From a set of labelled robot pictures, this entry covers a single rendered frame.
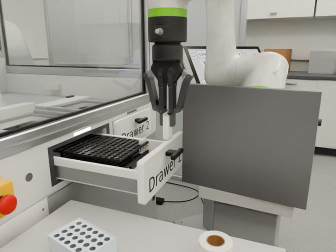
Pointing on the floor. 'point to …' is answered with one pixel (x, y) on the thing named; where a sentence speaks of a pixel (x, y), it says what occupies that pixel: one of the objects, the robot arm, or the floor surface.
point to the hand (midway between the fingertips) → (167, 126)
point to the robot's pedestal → (246, 216)
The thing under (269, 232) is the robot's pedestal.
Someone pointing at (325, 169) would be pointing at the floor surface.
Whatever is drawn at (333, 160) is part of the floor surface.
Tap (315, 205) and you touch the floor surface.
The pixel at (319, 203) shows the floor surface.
